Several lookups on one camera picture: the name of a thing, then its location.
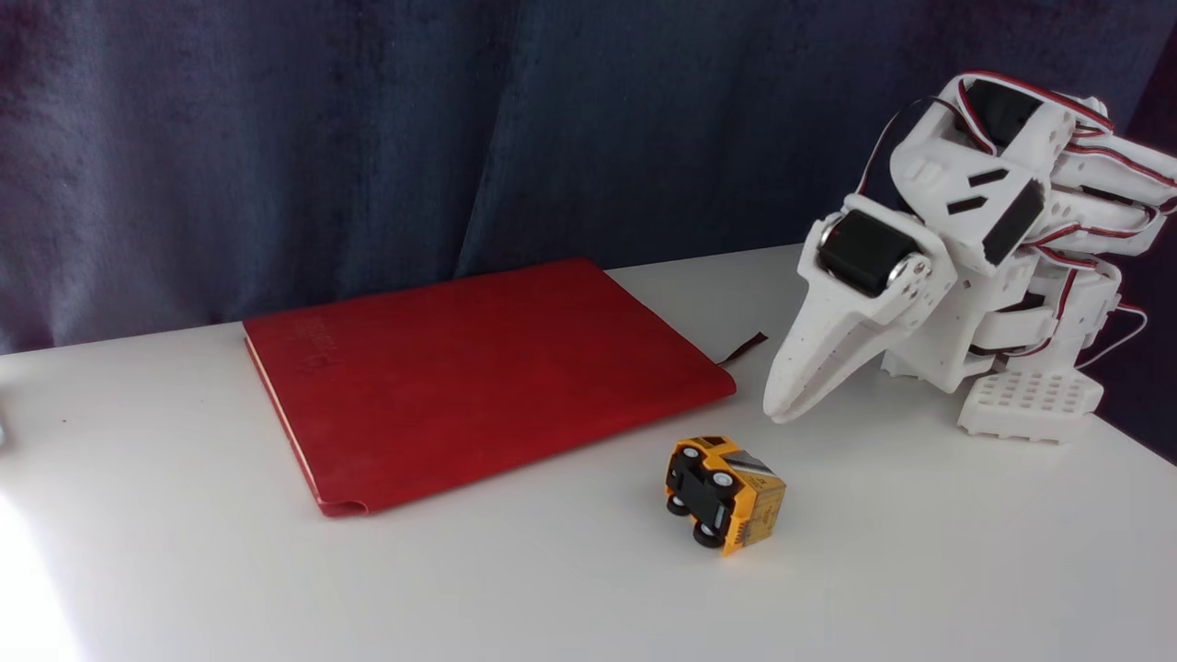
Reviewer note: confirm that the yellow toy truck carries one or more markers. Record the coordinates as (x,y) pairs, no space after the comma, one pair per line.
(749,501)

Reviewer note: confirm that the red notebook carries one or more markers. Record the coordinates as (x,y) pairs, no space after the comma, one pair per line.
(478,368)

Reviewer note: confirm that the dark red bookmark ribbon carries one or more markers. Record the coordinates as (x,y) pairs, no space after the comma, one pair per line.
(740,349)

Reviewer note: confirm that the dark blue curtain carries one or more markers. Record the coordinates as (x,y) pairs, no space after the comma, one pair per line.
(368,138)

